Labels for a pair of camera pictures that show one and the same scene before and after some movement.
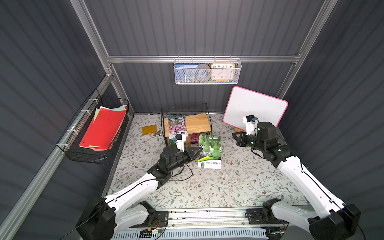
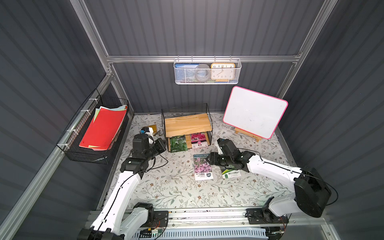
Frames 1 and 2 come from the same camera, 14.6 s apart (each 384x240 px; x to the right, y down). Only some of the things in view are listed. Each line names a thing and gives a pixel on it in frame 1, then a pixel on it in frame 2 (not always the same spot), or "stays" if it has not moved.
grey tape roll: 202,72 stays
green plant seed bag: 210,157 → 228,173
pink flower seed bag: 194,138 stays
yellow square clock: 223,72 stays
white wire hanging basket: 207,71 stays
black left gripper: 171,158 → 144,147
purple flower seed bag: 177,125 → 202,168
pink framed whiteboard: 243,102 stays
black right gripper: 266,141 → 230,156
